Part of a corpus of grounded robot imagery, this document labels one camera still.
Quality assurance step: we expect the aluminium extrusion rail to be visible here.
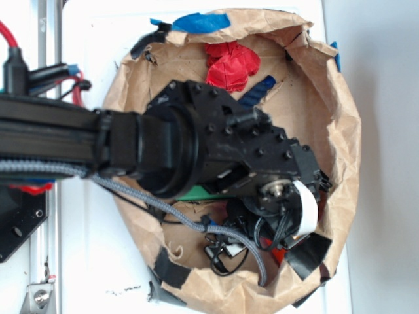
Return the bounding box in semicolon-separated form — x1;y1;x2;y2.
29;1;62;284

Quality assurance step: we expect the red cable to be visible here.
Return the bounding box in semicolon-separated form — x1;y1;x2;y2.
0;20;92;105

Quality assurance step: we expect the green wooden block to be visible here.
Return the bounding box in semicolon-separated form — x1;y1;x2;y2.
175;185;236;201

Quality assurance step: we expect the orange toy carrot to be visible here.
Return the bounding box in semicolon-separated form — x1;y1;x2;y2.
263;234;308;264

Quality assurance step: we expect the dark blue rope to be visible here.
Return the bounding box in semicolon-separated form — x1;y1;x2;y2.
238;75;276;109

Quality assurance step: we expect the grey braided cable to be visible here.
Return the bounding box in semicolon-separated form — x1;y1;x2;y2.
0;160;269;287

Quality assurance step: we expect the brown paper-lined bin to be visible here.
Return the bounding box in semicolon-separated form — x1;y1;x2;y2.
103;9;361;313

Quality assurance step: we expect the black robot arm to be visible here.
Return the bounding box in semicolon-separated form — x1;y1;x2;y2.
1;81;331;248

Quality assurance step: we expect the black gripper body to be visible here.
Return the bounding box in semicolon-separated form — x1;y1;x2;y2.
202;114;331;249

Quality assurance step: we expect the white ribbon cable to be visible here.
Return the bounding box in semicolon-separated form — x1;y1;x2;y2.
292;179;319;237

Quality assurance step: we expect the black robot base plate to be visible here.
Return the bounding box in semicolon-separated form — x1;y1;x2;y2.
0;186;48;263

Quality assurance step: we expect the metal corner bracket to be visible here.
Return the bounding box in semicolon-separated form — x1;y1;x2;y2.
20;283;56;314

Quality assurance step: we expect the red crumpled paper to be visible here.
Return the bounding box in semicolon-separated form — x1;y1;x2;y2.
205;41;261;92

